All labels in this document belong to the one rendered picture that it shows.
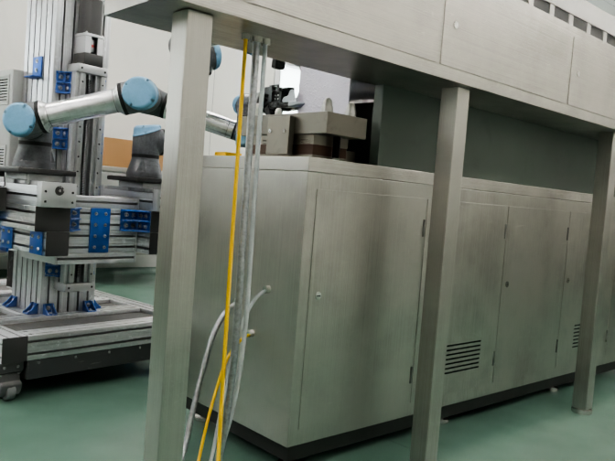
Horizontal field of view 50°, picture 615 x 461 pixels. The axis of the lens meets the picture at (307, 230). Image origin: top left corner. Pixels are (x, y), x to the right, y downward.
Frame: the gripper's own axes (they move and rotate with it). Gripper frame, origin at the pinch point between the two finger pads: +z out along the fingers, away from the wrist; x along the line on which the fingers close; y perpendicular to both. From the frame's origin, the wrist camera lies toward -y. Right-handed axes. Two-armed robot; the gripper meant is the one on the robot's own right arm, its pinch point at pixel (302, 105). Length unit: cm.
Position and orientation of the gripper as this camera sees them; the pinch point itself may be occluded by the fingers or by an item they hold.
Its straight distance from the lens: 222.4
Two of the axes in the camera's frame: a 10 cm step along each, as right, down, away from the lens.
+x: 7.4, 0.2, 6.8
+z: 6.7, 0.9, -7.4
